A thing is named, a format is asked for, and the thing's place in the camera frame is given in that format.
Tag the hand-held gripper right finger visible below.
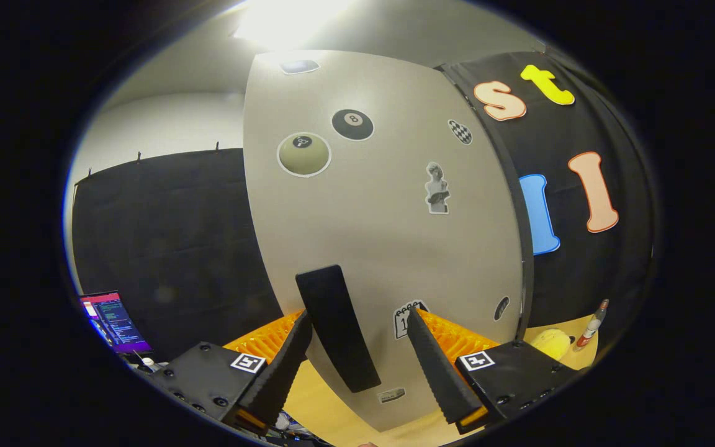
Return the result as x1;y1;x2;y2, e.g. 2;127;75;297
406;306;575;435

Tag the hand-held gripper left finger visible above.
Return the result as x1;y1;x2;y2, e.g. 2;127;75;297
150;309;313;432

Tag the grey shoe cabinet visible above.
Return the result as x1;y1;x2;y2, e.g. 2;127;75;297
438;62;536;341

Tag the beige shoe cabinet door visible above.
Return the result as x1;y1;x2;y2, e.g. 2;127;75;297
243;50;527;433

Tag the yellow round sponge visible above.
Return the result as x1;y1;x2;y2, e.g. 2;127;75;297
529;328;572;361

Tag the red and white marker pen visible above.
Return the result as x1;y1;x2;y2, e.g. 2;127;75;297
573;299;610;352

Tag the laptop screen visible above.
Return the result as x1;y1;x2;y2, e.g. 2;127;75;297
79;291;153;356

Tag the black backdrop cloth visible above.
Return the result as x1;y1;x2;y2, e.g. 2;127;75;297
69;50;656;362

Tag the large ceiling light panel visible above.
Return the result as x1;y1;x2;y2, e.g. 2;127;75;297
233;0;358;52

